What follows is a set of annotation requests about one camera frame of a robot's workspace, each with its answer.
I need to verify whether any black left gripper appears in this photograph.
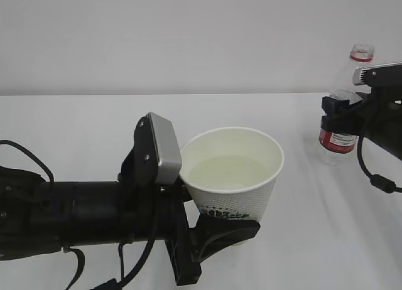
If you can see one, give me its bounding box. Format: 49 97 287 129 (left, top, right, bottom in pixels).
125 178 261 286

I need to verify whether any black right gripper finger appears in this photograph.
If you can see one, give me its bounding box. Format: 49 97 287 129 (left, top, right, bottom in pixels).
320 96 370 135

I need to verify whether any clear water bottle red label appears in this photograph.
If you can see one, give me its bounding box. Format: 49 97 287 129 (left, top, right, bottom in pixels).
318 43 374 165

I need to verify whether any white paper coffee cup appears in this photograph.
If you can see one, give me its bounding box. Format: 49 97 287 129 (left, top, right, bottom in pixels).
180 127 285 222

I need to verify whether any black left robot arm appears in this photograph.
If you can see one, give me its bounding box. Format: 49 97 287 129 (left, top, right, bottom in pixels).
1 168 260 289

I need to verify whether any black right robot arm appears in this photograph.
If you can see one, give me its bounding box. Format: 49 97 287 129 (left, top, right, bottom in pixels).
318 86 401 159

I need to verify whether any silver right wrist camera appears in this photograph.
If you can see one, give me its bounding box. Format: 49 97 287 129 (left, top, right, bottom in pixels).
352 62 401 88

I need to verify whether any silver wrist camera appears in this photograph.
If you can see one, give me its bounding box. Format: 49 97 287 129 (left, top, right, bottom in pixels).
117 112 183 190
352 62 401 88

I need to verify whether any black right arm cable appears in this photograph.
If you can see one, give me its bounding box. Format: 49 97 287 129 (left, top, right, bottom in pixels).
356 107 402 195

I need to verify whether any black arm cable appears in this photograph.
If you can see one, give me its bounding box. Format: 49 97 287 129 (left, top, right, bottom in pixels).
356 107 402 195
0 139 55 184

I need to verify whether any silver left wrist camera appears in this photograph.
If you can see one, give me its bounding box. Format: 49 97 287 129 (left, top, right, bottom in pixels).
117 112 183 190

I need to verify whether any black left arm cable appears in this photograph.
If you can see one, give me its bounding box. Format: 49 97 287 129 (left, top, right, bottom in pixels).
0 139 55 184

